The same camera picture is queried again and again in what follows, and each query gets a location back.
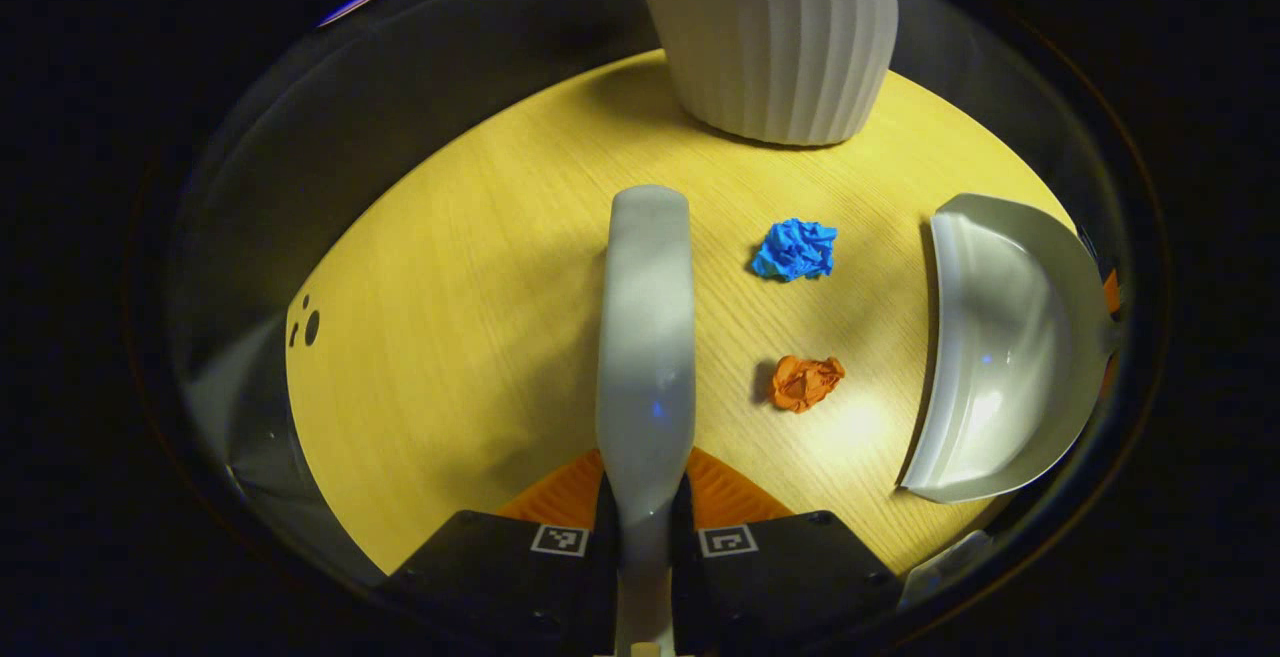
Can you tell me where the small white broom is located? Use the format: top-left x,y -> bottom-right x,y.
595,185 -> 696,657

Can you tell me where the orange paper trash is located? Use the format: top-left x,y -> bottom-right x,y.
768,355 -> 847,414

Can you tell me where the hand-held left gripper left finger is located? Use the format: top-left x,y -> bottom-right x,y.
375,449 -> 621,657

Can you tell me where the blue paper trash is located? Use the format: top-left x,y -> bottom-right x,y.
750,218 -> 839,283

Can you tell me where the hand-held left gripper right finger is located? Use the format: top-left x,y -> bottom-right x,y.
670,447 -> 901,657

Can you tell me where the white dustpan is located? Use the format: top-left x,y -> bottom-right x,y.
895,193 -> 1121,505

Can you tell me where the white ribbed garbage bin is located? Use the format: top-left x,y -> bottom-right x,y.
615,0 -> 899,148

